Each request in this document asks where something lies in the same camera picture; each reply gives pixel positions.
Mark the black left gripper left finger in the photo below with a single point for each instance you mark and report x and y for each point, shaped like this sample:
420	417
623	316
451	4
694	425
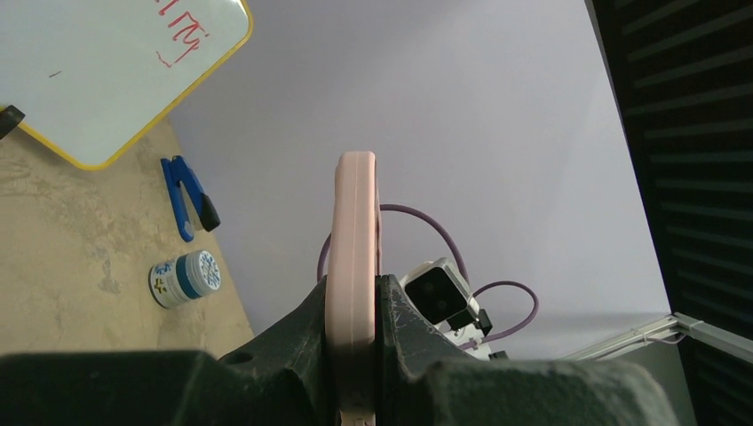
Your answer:
280	377

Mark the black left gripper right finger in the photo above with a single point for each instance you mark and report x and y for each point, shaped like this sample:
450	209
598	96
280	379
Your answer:
424	379

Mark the pink phone case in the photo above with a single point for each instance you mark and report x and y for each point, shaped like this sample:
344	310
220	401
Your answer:
350	307

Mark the yellow framed whiteboard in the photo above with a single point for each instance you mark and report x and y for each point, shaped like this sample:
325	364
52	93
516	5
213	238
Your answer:
88	79

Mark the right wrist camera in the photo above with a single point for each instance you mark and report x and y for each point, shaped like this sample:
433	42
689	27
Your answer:
441	294

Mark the aluminium frame rail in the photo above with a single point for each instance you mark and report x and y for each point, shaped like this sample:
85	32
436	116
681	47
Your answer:
671	329

